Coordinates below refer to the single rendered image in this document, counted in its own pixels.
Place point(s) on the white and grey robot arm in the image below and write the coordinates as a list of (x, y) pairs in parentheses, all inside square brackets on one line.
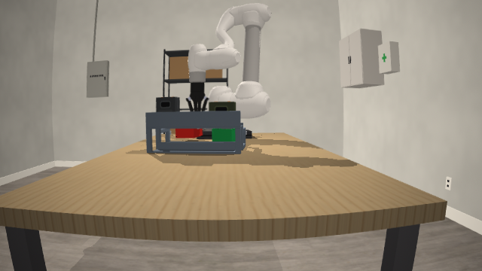
[(250, 98)]

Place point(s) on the green bin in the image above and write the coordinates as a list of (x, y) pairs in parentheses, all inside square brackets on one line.
[(223, 135)]

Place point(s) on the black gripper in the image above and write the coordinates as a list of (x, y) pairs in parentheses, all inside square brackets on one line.
[(197, 95)]

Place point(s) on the red bin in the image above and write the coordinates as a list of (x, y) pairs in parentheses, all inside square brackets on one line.
[(188, 133)]

